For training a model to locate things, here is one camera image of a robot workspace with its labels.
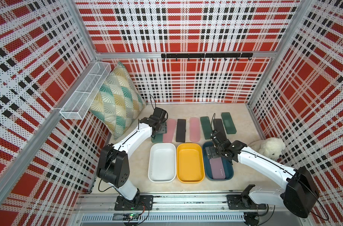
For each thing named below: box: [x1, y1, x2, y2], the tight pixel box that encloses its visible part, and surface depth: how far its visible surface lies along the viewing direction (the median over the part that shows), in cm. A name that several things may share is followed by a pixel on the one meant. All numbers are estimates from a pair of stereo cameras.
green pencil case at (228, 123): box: [220, 112, 237, 135], surface depth 109 cm
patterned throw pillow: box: [89, 61, 147, 140], surface depth 92 cm
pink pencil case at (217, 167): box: [209, 156, 226, 179], surface depth 86 cm
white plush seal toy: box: [248, 137, 286, 162], surface depth 76 cm
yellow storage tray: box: [176, 143, 205, 184], surface depth 88 cm
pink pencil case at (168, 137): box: [163, 118, 177, 144], surface depth 107 cm
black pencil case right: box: [212, 118, 227, 143], surface depth 107 cm
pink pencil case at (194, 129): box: [189, 117, 201, 143], surface depth 107 cm
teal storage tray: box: [202, 141, 234, 182], surface depth 82 cm
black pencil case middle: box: [175, 118, 187, 143], surface depth 106 cm
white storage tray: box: [147, 142, 177, 183], surface depth 90 cm
